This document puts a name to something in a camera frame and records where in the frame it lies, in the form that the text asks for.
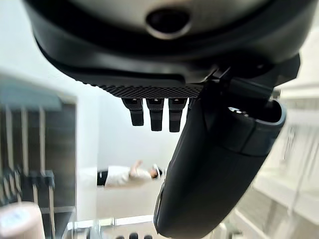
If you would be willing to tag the person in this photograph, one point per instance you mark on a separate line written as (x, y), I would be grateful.
(117, 177)

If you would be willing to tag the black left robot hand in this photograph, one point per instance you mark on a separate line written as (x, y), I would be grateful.
(159, 57)

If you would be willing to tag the white shelving unit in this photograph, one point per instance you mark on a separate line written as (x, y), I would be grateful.
(289, 189)

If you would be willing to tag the pale pink round container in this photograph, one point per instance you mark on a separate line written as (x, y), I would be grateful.
(20, 221)

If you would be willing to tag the dark slatted shelf cabinet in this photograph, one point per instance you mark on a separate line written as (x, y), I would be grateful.
(61, 149)

